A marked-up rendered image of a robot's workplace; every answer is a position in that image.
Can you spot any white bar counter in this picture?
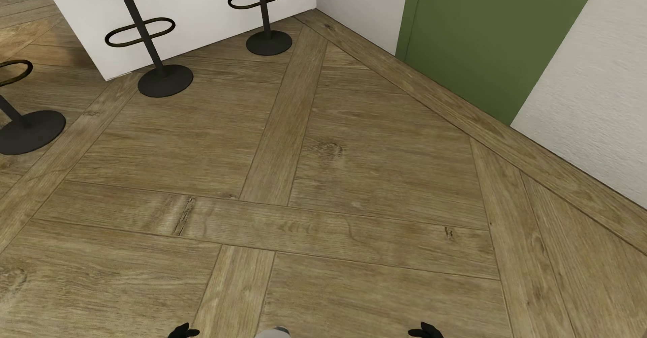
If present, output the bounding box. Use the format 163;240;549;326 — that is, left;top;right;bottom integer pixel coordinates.
36;0;317;82

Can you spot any green door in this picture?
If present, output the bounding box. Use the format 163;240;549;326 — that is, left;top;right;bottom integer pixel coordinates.
395;0;605;126

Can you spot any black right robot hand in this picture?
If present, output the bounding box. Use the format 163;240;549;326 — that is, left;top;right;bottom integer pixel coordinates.
408;321;445;338

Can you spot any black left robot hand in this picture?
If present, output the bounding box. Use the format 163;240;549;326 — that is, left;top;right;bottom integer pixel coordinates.
168;322;201;338

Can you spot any black bar stool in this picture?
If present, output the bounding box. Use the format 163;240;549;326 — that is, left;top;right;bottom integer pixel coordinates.
227;0;293;57
0;60;67;156
104;0;194;98

